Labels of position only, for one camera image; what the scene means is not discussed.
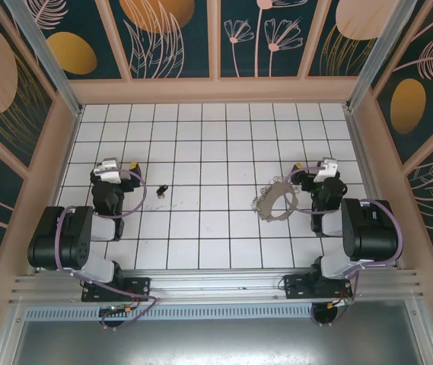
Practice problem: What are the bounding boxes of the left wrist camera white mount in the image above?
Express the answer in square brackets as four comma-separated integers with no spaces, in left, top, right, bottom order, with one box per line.
[93,158,130,183]

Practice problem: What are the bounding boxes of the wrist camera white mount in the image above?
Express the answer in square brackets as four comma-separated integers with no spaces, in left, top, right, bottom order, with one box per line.
[312,157,339,186]
[93,158,130,183]

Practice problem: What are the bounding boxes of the metal numbered plate with rings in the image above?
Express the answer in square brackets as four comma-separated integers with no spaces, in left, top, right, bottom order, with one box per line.
[251,175,303,223]

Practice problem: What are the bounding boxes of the aluminium frame rail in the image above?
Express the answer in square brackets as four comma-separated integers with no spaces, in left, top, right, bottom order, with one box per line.
[8,268,425,305]

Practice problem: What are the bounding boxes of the grey metal sheet panel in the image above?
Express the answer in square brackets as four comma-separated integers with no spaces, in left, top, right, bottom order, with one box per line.
[8,300,433,365]

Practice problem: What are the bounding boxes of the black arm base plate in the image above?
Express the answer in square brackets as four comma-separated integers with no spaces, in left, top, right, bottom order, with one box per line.
[81,276,152,303]
[283,272,354,301]

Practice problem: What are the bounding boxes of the slotted grey cable duct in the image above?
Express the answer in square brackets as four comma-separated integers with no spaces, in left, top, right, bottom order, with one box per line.
[24,306,316,321]

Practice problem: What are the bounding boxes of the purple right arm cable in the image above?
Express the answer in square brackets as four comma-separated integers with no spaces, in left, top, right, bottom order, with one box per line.
[283,166,406,327]

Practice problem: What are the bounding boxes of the aluminium corner post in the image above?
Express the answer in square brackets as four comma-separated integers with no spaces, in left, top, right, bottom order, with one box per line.
[3,0,84,117]
[346,0,417,112]

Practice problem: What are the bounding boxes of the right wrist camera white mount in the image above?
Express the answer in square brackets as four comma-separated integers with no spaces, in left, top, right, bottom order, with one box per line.
[312,157,339,186]

